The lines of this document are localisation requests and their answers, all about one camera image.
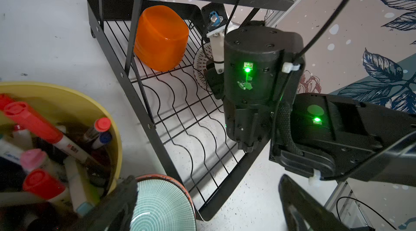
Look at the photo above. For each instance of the red cap marker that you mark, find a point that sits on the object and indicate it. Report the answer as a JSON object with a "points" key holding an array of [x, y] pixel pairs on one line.
{"points": [[23, 114]]}

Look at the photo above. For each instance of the orange plastic bowl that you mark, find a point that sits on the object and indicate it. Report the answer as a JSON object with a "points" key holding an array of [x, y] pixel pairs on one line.
{"points": [[161, 38]]}

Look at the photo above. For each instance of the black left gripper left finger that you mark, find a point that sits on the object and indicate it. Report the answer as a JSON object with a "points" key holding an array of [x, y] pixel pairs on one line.
{"points": [[114, 212]]}

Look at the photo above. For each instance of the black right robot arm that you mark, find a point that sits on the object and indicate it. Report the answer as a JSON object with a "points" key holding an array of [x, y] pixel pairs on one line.
{"points": [[366, 137]]}

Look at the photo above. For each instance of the black wire dish rack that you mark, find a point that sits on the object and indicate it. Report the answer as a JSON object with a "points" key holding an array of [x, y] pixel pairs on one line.
{"points": [[184, 123]]}

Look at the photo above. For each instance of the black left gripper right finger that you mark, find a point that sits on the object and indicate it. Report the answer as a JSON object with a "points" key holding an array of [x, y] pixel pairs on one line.
{"points": [[302, 211]]}

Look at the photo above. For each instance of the white red patterned bowl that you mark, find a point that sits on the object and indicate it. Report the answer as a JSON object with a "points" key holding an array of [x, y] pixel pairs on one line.
{"points": [[199, 68]]}

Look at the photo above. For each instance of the blue cap marker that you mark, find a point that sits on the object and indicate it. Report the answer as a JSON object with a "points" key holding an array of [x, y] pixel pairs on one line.
{"points": [[104, 139]]}

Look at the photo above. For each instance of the teal patterned ceramic bowl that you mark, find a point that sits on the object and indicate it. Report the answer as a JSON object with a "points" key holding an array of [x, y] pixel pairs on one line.
{"points": [[163, 204]]}

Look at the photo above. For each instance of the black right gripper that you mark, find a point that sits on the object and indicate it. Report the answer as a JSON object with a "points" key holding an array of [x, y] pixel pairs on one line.
{"points": [[214, 80]]}

